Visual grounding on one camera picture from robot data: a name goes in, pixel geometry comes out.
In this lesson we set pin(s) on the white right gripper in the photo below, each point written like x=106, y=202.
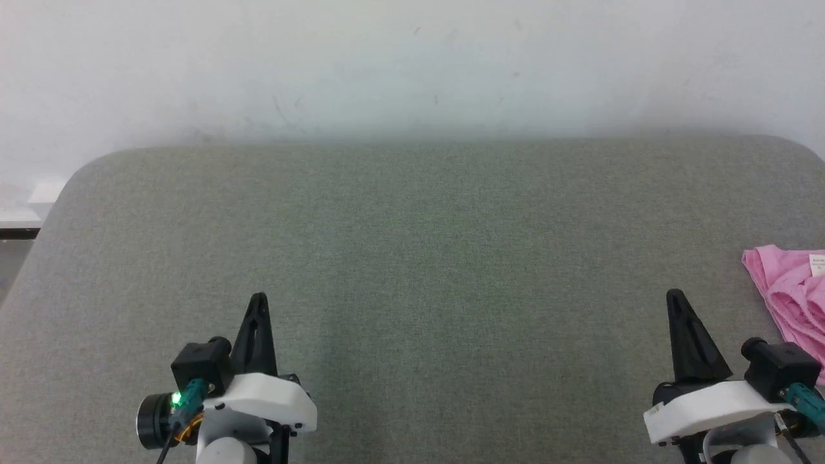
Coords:
x=709, y=405

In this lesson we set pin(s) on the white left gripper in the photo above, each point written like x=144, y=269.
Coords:
x=264, y=399

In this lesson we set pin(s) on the pink cloth garment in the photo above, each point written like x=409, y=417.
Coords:
x=796, y=303

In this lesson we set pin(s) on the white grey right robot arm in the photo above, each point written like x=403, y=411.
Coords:
x=751, y=452

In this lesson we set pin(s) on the black round wrist cylinder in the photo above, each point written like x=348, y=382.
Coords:
x=153, y=422

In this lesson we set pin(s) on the grey fabric sofa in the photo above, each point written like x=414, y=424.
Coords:
x=419, y=258

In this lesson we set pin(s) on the small white background box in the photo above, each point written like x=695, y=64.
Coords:
x=46, y=192

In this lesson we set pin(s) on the white shelf with dark edge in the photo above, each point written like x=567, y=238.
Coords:
x=19, y=222

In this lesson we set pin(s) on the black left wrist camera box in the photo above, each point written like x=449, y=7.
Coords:
x=203, y=366

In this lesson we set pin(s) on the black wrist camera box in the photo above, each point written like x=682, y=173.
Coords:
x=203, y=366
x=780, y=368

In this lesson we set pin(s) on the teal left camera connector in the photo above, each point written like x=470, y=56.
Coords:
x=190, y=396

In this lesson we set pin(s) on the teal camera connector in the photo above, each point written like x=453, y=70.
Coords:
x=190, y=396
x=809, y=403

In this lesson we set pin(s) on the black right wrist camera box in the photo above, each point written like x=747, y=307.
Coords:
x=780, y=368

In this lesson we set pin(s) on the teal right camera connector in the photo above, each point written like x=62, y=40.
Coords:
x=809, y=403

